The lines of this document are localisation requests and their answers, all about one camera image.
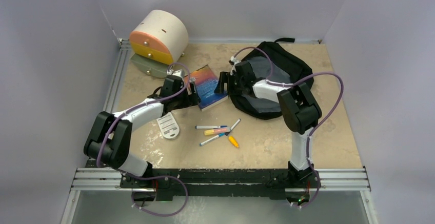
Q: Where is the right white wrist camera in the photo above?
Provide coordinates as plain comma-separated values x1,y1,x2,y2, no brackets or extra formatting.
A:
229,56,240,75

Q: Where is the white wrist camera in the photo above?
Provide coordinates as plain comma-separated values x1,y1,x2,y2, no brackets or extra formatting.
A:
229,56,240,75
166,69,185,80

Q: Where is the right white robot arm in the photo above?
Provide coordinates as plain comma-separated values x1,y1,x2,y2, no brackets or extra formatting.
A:
215,61,322,187

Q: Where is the black student backpack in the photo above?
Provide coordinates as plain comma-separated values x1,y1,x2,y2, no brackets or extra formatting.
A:
229,37,313,120

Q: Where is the white marker lying lower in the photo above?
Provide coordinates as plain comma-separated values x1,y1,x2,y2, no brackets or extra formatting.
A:
199,133,225,147

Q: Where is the white marker blue cap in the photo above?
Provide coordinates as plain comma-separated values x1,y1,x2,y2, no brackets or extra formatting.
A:
195,125,227,130

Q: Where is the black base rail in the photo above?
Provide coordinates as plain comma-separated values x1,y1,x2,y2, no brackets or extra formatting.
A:
120,168,321,203

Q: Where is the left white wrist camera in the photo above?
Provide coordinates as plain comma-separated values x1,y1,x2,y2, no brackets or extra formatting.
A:
166,69,185,80

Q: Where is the yellow pink highlighter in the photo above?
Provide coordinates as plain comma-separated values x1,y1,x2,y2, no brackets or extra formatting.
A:
204,127,231,136

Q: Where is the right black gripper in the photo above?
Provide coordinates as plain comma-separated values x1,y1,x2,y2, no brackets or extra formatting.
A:
214,72,244,96

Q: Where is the cream round drawer cabinet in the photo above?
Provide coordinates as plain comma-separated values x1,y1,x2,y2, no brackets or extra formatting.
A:
129,10,189,78

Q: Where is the blue orange book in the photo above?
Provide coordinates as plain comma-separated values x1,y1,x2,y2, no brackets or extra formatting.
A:
189,65,228,111

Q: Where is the white oval label card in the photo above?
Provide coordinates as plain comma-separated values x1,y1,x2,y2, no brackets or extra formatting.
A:
156,112,180,139

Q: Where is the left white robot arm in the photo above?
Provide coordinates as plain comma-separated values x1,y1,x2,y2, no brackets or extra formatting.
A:
84,75,200,188

